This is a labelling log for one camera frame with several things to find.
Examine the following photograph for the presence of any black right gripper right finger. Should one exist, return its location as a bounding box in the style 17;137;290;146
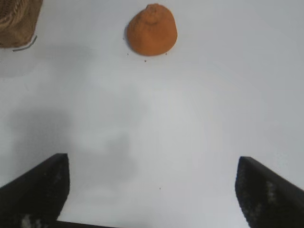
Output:
235;156;304;228

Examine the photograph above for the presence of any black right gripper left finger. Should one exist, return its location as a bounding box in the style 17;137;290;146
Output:
0;153;70;228

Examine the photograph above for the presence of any brown woven wicker basket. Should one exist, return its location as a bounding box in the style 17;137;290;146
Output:
0;0;44;48

